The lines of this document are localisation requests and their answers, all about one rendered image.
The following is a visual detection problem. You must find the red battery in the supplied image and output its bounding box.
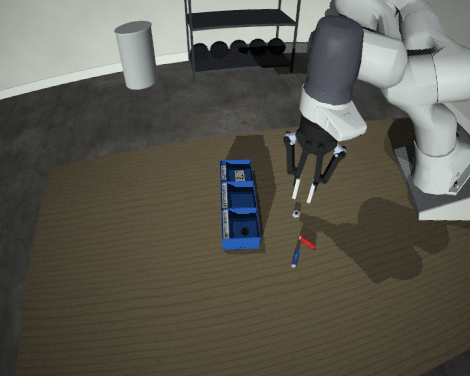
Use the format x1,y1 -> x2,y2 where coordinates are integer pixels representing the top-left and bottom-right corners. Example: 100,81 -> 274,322
299,236 -> 316,249

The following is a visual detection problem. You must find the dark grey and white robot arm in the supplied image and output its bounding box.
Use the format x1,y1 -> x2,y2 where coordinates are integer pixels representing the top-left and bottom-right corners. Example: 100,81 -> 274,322
300,0 -> 470,195

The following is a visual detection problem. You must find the blue aaa battery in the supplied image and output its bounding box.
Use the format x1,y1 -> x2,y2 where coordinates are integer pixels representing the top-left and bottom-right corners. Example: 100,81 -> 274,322
291,249 -> 299,267

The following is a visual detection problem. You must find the blue three-compartment bin rack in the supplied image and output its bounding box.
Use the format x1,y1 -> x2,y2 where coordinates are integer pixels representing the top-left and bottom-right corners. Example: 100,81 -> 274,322
220,159 -> 260,250

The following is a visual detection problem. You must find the white domino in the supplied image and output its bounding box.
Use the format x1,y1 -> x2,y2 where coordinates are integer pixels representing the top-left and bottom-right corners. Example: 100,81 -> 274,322
235,170 -> 245,181

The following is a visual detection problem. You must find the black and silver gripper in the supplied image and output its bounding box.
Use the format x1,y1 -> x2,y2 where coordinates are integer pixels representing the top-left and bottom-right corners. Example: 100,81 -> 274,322
283,114 -> 346,203

